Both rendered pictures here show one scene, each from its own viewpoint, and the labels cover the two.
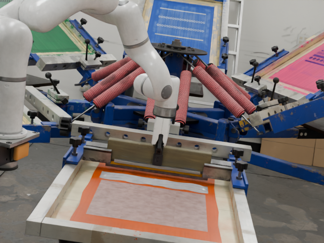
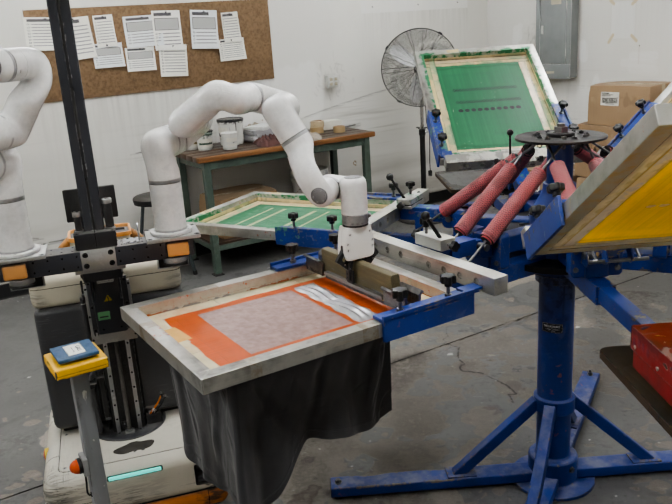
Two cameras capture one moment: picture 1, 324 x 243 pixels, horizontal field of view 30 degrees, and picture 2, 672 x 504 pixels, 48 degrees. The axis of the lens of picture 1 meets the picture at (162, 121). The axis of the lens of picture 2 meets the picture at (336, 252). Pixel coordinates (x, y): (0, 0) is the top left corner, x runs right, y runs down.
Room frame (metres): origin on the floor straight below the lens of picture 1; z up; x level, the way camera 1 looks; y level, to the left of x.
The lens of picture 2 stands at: (0.84, -1.71, 1.71)
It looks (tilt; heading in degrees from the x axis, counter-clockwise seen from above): 17 degrees down; 58
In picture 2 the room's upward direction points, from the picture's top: 4 degrees counter-clockwise
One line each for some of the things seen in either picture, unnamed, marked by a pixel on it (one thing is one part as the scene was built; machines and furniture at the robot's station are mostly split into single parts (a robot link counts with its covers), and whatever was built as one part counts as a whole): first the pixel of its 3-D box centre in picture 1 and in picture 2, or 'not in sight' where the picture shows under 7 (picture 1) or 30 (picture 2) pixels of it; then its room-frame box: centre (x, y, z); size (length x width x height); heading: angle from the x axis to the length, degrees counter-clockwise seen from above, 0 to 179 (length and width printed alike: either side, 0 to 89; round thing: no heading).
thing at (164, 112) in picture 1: (164, 109); (357, 217); (2.00, 0.00, 1.18); 0.09 x 0.07 x 0.03; 179
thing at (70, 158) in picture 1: (77, 155); (315, 264); (2.02, 0.27, 0.98); 0.30 x 0.05 x 0.07; 179
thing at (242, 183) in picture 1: (236, 178); (425, 312); (2.01, -0.28, 0.98); 0.30 x 0.05 x 0.07; 179
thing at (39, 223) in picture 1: (152, 191); (293, 307); (1.77, 0.00, 0.97); 0.79 x 0.58 x 0.04; 179
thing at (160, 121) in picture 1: (162, 127); (356, 238); (1.99, 0.00, 1.12); 0.10 x 0.07 x 0.11; 179
